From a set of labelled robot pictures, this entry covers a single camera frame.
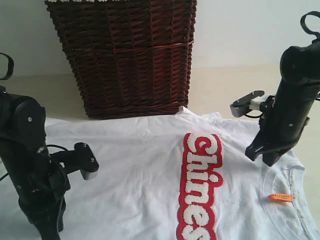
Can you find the dark red wicker basket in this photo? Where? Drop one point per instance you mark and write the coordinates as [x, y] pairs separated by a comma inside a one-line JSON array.
[[129, 58]]

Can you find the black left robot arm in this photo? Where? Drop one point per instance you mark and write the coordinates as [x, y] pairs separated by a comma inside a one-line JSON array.
[[22, 125]]

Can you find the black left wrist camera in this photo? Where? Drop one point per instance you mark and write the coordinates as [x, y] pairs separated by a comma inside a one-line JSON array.
[[80, 159]]

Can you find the white t-shirt red lettering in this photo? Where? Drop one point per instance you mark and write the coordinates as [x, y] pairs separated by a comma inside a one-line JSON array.
[[180, 177]]

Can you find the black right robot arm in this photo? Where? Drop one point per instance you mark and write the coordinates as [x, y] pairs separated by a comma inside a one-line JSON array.
[[300, 72]]

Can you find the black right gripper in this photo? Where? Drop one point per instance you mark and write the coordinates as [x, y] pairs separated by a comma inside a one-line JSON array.
[[282, 128]]

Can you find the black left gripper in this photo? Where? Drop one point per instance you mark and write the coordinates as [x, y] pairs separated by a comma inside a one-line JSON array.
[[41, 183]]

